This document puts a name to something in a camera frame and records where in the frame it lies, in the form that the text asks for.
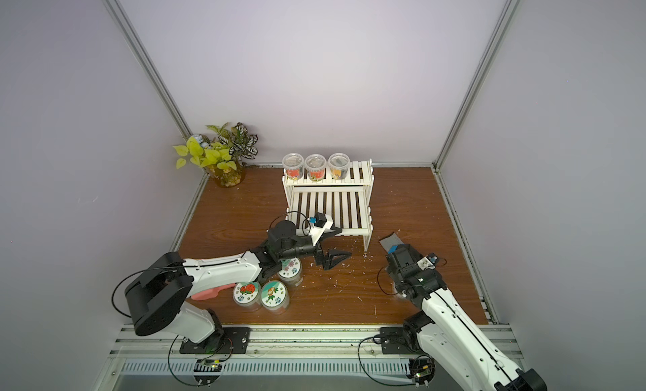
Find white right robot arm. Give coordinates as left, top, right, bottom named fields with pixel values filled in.
left=386, top=244, right=548, bottom=390

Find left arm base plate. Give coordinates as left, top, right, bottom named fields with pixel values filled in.
left=179, top=326, right=251, bottom=355

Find black blue garden glove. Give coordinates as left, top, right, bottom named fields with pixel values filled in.
left=379, top=232, right=404, bottom=254

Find clear seed container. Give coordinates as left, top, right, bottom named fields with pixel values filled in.
left=304, top=154, right=327, bottom=182
left=328, top=153, right=351, bottom=180

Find white wooden slatted shelf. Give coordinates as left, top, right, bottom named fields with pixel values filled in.
left=282, top=160, right=374, bottom=250

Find green potted plant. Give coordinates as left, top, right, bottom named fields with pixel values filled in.
left=173, top=123, right=258, bottom=188

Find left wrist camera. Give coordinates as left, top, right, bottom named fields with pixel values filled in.
left=306, top=212, right=343, bottom=246

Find pink plastic scoop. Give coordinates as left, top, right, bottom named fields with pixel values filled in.
left=191, top=283, right=237, bottom=301

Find jar with strawberry lid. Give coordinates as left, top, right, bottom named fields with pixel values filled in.
left=233, top=282, right=262, bottom=311

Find left controller board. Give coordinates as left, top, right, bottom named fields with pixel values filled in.
left=193, top=359, right=223, bottom=387

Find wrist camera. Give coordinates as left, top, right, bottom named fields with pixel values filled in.
left=306, top=212, right=343, bottom=246
left=417, top=253, right=439, bottom=271

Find aluminium front rail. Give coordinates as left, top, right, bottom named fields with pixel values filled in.
left=108, top=324, right=523, bottom=362

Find clear container red seeds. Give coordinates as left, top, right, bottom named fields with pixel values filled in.
left=282, top=153, right=304, bottom=181

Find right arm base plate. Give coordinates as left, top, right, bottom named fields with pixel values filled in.
left=379, top=326, right=423, bottom=356

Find jar with orange flower lid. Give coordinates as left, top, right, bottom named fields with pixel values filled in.
left=261, top=281, right=290, bottom=315

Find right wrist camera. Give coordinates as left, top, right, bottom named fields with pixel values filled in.
left=417, top=253, right=439, bottom=271

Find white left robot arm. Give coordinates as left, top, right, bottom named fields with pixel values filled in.
left=124, top=215, right=352, bottom=351

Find controller board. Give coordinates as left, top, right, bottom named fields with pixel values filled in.
left=409, top=355, right=436, bottom=388
left=193, top=359, right=223, bottom=387

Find right controller board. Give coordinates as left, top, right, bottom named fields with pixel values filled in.
left=409, top=355, right=436, bottom=388

